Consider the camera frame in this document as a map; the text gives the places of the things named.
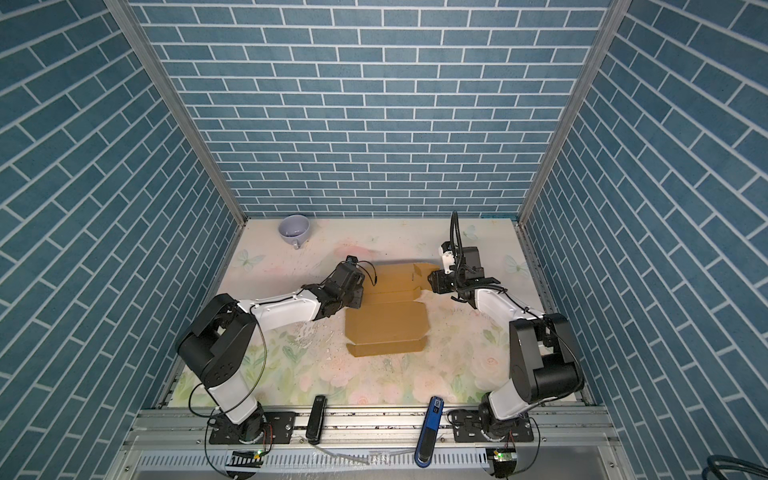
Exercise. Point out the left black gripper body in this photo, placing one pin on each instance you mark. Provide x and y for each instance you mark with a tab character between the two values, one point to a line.
354	298

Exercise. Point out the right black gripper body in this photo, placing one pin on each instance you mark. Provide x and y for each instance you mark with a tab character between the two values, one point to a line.
448	282

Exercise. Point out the brown cardboard paper box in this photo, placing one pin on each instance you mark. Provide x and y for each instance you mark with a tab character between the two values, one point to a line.
391	319

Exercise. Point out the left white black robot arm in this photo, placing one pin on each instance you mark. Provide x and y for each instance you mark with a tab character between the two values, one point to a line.
213	347

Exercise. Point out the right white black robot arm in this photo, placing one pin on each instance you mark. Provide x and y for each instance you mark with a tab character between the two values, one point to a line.
544	363

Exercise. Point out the lavender ceramic cup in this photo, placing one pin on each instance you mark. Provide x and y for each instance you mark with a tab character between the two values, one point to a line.
295	230

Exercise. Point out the black marker pen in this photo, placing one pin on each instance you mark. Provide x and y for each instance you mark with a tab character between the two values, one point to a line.
315	422

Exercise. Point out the blue black stapler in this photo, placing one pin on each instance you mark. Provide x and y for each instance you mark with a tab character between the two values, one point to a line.
429	433

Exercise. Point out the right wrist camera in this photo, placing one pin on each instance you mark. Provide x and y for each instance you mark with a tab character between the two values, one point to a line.
447	257

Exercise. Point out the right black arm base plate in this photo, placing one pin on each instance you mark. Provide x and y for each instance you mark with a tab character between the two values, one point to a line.
471	426

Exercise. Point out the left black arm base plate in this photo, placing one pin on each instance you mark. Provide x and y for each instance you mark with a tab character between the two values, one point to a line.
279	427

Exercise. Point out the aluminium front rail frame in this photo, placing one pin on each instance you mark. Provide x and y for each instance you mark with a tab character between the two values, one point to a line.
571	441

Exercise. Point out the right aluminium corner post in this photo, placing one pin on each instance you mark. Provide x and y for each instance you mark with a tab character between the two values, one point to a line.
605	35

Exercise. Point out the aluminium corner post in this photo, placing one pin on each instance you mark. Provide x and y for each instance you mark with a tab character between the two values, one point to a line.
129	25
605	35

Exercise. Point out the left aluminium corner post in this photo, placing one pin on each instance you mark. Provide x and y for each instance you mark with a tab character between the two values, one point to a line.
129	25

